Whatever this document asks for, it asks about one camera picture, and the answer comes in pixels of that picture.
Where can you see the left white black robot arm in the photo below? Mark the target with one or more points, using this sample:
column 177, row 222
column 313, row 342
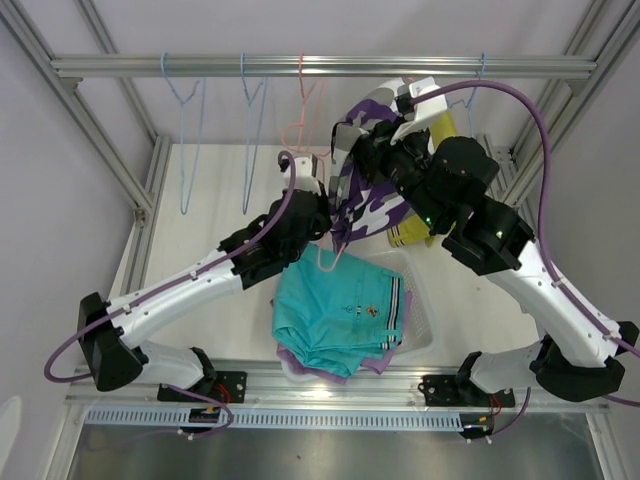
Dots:
column 116, row 333

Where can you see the pink hanger of camouflage trousers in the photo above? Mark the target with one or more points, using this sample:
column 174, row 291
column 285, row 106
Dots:
column 300, row 126

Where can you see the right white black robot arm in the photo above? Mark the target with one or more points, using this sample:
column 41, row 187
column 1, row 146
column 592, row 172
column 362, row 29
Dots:
column 575, row 360

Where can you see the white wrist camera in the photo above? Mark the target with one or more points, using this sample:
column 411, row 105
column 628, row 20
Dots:
column 302, row 172
column 417, row 116

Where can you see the teal trousers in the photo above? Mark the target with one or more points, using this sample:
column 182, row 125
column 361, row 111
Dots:
column 335, row 310

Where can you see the blue hanger of purple trousers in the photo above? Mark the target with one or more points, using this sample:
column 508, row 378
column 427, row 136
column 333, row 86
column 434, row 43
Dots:
column 255, row 102

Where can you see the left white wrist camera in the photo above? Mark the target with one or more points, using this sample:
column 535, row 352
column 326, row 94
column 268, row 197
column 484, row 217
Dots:
column 302, row 172

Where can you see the yellow trousers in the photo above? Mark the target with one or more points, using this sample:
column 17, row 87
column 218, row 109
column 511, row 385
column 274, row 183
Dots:
column 413, row 230

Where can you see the grey purple camouflage trousers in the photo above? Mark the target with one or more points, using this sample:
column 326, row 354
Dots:
column 357, row 208

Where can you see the white slotted cable duct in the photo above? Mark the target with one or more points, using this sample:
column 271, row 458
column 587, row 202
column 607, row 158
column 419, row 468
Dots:
column 276, row 419

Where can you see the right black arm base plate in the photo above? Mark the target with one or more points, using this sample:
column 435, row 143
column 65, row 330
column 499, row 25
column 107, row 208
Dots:
column 445, row 391

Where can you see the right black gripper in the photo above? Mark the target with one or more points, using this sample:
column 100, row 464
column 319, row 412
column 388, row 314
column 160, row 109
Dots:
column 373, row 149

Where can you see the pink hanger of teal trousers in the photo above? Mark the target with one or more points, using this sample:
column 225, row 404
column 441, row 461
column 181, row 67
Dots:
column 306, row 94

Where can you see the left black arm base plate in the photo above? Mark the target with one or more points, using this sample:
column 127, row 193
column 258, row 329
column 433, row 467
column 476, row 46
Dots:
column 227, row 388

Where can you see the white plastic basket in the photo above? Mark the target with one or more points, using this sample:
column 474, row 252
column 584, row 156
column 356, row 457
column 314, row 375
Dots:
column 420, row 310

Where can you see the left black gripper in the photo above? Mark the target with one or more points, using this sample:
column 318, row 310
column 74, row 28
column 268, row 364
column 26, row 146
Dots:
column 325, row 209

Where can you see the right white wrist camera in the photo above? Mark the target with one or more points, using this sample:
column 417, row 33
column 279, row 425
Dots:
column 417, row 116

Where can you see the aluminium hanging rail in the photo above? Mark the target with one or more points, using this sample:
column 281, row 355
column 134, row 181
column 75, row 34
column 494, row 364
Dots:
column 566, row 67

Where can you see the light blue wire hanger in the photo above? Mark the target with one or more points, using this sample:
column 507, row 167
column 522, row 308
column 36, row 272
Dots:
column 187, row 169

